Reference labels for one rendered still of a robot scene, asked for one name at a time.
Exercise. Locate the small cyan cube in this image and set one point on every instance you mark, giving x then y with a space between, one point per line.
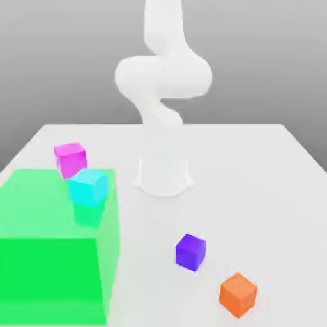
88 187

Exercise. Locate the small purple cube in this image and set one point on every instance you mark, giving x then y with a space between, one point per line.
190 253

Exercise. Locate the large green box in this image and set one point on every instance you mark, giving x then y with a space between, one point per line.
46 276

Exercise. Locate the small orange cube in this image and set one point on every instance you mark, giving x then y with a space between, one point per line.
237 295

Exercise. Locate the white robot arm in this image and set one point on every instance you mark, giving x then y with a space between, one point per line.
163 76

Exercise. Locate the small magenta cube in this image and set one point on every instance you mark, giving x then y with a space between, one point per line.
69 159

